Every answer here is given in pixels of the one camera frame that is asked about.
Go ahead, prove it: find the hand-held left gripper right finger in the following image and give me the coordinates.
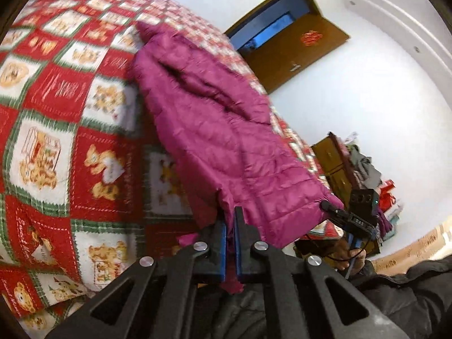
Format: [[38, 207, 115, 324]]
[[234, 206, 410, 339]]

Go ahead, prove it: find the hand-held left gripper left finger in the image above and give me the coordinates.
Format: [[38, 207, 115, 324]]
[[46, 219, 227, 339]]

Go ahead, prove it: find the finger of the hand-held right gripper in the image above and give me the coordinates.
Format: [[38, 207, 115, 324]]
[[320, 201, 350, 221]]

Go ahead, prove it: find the magenta puffer jacket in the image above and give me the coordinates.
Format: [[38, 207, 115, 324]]
[[129, 21, 345, 295]]

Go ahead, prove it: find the person's right forearm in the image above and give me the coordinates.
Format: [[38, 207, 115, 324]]
[[349, 256, 452, 339]]

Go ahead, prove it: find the pile of grey clothes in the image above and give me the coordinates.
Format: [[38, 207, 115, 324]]
[[348, 145, 384, 189]]

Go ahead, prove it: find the person's right hand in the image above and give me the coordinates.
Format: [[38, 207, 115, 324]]
[[332, 238, 365, 272]]

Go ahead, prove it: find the pile of red packages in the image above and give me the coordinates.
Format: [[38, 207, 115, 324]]
[[379, 180, 403, 220]]

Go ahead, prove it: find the brown wooden cabinet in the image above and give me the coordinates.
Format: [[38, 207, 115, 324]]
[[311, 132, 361, 198]]

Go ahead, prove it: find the person's black coat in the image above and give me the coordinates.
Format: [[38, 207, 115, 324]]
[[192, 282, 269, 339]]

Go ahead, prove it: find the brown wooden door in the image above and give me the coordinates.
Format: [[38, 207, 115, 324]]
[[244, 16, 350, 94]]

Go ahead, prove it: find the red paper door decoration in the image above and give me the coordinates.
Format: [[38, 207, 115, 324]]
[[300, 30, 320, 46]]

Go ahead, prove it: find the red bear-print bedspread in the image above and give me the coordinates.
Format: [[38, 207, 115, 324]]
[[0, 0, 348, 336]]

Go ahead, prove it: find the black cable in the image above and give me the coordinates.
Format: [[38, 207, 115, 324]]
[[304, 229, 378, 259]]

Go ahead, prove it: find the dark wooden door frame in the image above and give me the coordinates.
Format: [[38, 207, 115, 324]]
[[224, 0, 323, 57]]

